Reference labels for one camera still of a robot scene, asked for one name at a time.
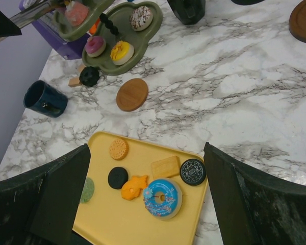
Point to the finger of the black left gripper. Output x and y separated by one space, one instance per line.
7 27

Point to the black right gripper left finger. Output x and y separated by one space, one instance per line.
40 205

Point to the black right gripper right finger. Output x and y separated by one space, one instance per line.
254 207

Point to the metal serving tongs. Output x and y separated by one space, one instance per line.
35 11

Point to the pink snowball cake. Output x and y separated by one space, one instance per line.
75 12

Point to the pink frosted donut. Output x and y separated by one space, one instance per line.
95 46

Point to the yellow frosted donut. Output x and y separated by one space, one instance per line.
121 53

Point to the white sprinkled donut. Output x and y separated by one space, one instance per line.
141 18

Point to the purple box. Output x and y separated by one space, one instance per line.
69 50

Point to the green snowball cake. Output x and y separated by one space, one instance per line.
88 190

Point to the yellow serving tray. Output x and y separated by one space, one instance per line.
109 219

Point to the black patterned sandwich cookie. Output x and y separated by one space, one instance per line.
193 172

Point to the dark blue mug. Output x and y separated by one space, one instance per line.
45 99

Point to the blue frosted donut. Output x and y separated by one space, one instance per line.
163 198

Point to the small wooden block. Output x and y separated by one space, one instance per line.
75 81

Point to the orange fish cookie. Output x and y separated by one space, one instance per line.
133 187

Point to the rectangular beige biscuit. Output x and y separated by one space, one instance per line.
166 168

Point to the round orange biscuit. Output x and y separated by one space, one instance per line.
119 149

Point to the black ridged knob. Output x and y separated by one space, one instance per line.
89 76

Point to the green tiered cake stand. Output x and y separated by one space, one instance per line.
120 17

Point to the light wooden coaster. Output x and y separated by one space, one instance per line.
132 95

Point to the black cream mug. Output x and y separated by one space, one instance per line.
188 12

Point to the dark wooden coaster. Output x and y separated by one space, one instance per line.
297 22

